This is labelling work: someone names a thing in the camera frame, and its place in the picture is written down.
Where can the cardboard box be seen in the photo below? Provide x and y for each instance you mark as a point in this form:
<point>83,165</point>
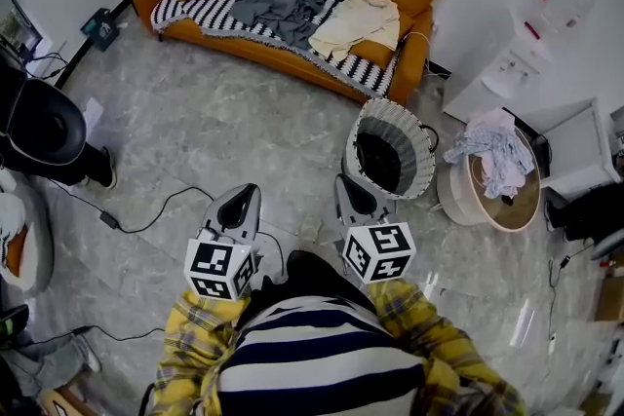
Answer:
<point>612,297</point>

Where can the black white patterned blanket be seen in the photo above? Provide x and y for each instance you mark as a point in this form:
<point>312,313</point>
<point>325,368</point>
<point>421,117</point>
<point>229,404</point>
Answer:
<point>205,10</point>

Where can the woven laundry basket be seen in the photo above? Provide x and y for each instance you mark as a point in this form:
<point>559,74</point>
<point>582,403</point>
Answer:
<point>390,151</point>

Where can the grey garment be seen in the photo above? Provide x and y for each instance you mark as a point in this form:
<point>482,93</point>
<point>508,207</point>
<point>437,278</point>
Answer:
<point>278,10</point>

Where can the teal box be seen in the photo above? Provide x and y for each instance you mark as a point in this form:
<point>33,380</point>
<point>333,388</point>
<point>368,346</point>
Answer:
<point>100,29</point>

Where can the person's black trousers legs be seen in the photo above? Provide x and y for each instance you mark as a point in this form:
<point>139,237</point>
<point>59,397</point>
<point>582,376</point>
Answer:
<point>312,273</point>

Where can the white orange striped pouf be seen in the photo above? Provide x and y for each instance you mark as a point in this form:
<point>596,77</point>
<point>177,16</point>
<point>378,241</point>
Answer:
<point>24,234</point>

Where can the black waste bin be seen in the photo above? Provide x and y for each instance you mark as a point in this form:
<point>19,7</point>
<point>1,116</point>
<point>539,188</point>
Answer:
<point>541,151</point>

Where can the person's striped shirt torso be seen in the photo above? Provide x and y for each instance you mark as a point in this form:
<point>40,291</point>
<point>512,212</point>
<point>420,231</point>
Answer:
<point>312,355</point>

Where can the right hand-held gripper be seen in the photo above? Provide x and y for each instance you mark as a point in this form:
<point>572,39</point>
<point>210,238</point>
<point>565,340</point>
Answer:
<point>380,253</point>

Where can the person's left forearm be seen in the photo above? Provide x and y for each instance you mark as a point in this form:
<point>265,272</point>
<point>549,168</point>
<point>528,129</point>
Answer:
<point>195,346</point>

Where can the black office chair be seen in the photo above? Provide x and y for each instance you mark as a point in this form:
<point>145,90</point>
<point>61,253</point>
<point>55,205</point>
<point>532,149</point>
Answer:
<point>44,122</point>

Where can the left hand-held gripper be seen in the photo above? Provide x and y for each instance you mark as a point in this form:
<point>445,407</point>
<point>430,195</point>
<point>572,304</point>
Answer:
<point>214,263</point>

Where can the small orange cushion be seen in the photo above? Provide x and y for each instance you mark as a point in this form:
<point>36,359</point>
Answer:
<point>378,49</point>

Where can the orange sofa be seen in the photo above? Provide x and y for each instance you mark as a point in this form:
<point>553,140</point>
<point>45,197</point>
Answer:
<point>234,45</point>

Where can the person's right forearm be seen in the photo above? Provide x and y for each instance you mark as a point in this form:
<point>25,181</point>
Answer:
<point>429,346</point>

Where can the black bag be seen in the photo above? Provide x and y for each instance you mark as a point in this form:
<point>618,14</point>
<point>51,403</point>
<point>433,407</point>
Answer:
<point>595,214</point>

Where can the blue checked clothes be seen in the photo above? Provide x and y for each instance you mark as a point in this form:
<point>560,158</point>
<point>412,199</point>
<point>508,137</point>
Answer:
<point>502,151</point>

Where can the cream shirt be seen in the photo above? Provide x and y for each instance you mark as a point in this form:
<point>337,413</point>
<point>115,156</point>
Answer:
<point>356,24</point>

